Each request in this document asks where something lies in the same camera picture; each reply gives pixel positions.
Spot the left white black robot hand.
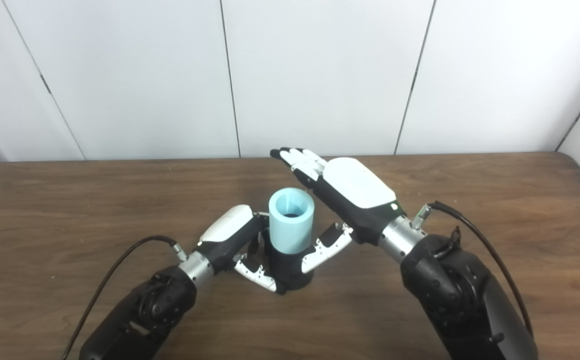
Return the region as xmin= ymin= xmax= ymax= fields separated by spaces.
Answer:
xmin=197 ymin=204 xmax=278 ymax=293

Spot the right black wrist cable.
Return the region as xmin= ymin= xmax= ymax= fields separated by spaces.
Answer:
xmin=412 ymin=201 xmax=534 ymax=337

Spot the light blue cylinder cup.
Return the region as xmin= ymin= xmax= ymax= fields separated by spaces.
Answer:
xmin=268 ymin=187 xmax=316 ymax=254

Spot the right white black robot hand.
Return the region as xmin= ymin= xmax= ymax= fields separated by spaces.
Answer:
xmin=270 ymin=147 xmax=403 ymax=274

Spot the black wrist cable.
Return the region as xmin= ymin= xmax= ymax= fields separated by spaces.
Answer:
xmin=412 ymin=201 xmax=534 ymax=337
xmin=61 ymin=235 xmax=188 ymax=360

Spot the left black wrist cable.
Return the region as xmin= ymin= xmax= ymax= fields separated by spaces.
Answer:
xmin=61 ymin=235 xmax=188 ymax=360

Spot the black flared nozzle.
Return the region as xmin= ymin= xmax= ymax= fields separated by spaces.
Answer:
xmin=269 ymin=242 xmax=315 ymax=296

